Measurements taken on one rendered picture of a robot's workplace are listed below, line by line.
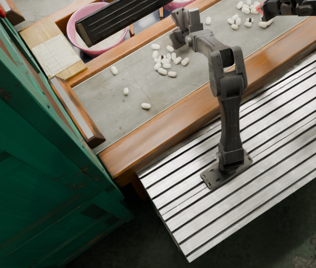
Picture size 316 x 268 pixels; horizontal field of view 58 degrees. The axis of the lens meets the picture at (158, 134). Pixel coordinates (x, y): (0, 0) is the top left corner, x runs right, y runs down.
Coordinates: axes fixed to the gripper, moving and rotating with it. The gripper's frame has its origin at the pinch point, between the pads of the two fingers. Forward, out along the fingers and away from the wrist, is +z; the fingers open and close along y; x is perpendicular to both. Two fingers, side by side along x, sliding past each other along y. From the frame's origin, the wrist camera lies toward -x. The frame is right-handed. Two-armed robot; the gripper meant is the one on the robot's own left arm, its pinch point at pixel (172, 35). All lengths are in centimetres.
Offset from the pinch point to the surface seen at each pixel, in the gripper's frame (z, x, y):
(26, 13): 41, -32, 45
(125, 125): -15.8, 15.9, 38.2
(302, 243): -33, 127, -12
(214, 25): -2.9, 4.8, -18.6
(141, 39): 4.2, -4.4, 12.0
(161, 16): 6.4, -7.9, -1.3
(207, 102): -26.2, 21.4, 8.7
